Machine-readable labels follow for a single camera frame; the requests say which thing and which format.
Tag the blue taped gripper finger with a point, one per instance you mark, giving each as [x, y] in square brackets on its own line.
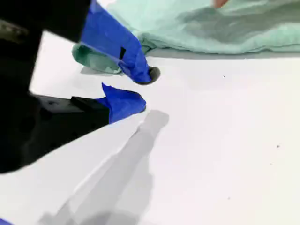
[122, 105]
[110, 39]

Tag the blue tape strip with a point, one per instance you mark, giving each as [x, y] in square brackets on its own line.
[5, 222]

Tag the pale green T-shirt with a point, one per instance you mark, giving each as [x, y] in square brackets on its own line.
[211, 28]

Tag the person's hand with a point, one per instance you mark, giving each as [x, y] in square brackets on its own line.
[221, 2]

